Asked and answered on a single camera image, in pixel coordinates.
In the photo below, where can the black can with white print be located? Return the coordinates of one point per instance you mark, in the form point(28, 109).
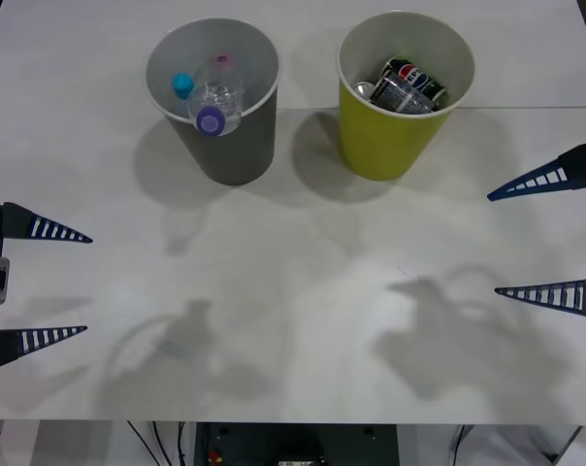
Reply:
point(400, 94)

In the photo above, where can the black can with round logo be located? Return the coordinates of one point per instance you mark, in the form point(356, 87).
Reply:
point(416, 74)

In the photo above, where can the yellow-green plastic bin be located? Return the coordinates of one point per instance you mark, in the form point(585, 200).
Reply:
point(380, 141)

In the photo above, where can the clear bottle with pink cap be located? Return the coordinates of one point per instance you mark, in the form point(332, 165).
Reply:
point(222, 60)

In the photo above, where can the clear bottle with blue cap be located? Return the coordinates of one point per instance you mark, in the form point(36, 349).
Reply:
point(182, 85)

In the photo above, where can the grey plastic bin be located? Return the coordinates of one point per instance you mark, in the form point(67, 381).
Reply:
point(235, 145)

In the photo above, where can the clear bottle with purple cap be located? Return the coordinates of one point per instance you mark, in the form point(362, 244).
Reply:
point(210, 119)

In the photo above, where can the black robot torso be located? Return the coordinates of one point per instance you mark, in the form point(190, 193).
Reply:
point(298, 444)

